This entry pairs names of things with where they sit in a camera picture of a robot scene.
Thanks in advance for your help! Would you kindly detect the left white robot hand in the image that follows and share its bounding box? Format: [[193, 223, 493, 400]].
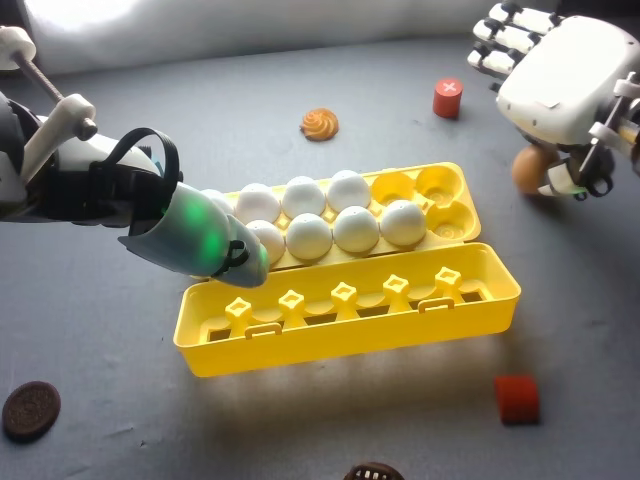
[[47, 127, 272, 290]]

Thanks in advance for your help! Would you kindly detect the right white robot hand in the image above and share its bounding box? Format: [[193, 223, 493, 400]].
[[467, 1, 640, 201]]

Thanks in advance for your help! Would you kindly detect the brown toy egg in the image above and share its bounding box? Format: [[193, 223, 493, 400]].
[[511, 145, 557, 195]]

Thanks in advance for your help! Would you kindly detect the yellow plastic egg box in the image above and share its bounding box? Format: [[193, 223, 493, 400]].
[[173, 160, 522, 379]]

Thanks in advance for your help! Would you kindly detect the red cylinder with white cross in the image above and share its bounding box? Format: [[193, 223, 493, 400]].
[[432, 77, 464, 120]]

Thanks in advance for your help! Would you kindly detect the grey table cloth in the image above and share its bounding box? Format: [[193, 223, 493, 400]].
[[0, 32, 640, 480]]

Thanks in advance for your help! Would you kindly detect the orange swirl toy cookie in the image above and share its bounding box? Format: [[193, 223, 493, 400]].
[[299, 107, 340, 143]]

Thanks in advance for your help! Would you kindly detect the white cloth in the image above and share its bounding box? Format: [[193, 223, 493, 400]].
[[22, 0, 501, 77]]

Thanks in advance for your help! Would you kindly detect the brown sandwich toy cookie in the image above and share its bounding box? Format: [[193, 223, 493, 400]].
[[1, 380, 62, 443]]

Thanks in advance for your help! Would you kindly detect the chocolate toy cake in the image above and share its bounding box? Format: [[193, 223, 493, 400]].
[[342, 461, 405, 480]]

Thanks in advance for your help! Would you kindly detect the red arch block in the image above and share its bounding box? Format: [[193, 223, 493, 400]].
[[494, 375, 541, 426]]

